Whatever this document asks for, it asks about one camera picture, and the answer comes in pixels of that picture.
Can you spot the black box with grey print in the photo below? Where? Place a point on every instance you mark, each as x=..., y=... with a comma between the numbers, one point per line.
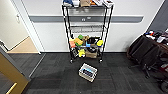
x=88, y=72

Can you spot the small red blue objects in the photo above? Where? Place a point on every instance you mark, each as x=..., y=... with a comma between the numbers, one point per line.
x=156, y=35

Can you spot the yellow bag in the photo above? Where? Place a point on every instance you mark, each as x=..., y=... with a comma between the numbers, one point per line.
x=100, y=43

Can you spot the salmon orange toy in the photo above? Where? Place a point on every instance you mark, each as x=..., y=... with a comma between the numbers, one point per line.
x=72, y=44

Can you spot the long grey wall band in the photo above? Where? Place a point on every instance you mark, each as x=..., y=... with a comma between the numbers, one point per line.
x=46, y=18

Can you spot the grey wall socket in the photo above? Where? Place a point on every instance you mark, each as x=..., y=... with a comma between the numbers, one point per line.
x=83, y=19
x=87, y=19

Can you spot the pale basket with dark spots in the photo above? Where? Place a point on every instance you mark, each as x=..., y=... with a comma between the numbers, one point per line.
x=83, y=76

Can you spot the orange toy figure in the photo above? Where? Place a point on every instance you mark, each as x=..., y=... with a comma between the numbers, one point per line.
x=93, y=2

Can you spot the brown plush toy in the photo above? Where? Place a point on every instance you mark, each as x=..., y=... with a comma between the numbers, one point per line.
x=85, y=38

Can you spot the yellow toy with dark print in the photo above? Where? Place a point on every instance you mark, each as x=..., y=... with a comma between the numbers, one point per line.
x=81, y=52

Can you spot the black chair with dark garment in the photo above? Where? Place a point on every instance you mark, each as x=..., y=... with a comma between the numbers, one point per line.
x=143, y=50

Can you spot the black bag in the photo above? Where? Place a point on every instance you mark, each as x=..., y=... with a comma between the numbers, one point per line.
x=93, y=40

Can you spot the green toy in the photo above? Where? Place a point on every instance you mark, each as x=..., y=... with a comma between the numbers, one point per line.
x=80, y=36

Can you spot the small blue toy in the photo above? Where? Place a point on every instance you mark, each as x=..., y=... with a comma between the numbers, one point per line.
x=88, y=45

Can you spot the white box with brown print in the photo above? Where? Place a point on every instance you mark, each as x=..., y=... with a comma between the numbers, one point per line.
x=99, y=2

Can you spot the orange yellow plush toy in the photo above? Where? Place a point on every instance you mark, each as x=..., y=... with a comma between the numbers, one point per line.
x=78, y=41

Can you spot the cream white door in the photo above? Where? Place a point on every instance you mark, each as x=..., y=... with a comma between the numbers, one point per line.
x=11, y=23

